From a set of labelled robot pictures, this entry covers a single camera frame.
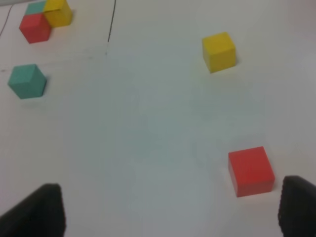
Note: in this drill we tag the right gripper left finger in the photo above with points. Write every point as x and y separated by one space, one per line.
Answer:
41 214

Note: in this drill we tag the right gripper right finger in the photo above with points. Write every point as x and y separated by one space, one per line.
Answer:
297 207

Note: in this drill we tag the red template block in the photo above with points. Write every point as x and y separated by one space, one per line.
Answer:
35 28

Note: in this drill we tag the yellow template block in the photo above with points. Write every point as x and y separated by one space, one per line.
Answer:
58 13

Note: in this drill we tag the green template block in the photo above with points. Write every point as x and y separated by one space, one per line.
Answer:
35 7

